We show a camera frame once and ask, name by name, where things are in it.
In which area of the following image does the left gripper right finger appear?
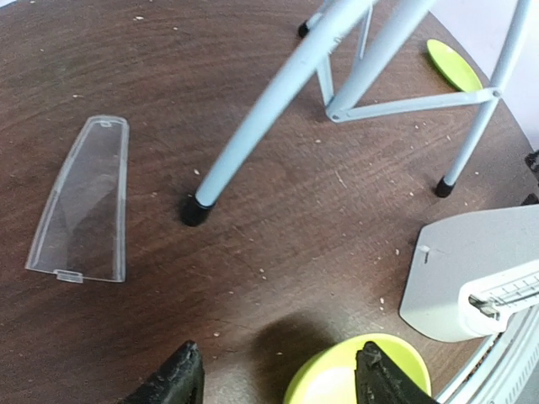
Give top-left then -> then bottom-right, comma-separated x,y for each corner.
355,341 -> 438,404

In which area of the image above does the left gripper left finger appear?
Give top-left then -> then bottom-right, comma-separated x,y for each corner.
120,340 -> 205,404

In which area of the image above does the white metronome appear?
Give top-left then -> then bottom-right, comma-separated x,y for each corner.
399,205 -> 538,343

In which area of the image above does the clear metronome front cover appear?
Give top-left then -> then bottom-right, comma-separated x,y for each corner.
25,115 -> 130,284

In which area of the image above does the light blue music stand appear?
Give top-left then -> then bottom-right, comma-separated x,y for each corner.
179,1 -> 532,226

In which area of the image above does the green bowl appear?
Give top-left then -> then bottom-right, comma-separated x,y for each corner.
283,333 -> 432,403

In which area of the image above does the green plate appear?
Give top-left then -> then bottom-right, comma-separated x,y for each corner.
426,39 -> 483,93

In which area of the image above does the front aluminium rail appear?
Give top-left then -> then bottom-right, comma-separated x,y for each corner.
436,307 -> 538,403

